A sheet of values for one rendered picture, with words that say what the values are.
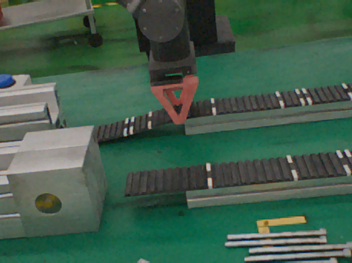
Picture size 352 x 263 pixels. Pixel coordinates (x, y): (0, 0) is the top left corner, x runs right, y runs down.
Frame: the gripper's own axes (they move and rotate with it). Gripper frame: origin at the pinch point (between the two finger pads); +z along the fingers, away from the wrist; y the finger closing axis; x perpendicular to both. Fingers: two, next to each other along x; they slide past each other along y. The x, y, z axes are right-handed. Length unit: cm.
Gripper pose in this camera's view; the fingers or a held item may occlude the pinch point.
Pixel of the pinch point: (178, 111)
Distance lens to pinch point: 82.2
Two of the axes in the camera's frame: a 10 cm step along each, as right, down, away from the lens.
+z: 1.4, 8.5, 5.1
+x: 9.9, -1.0, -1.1
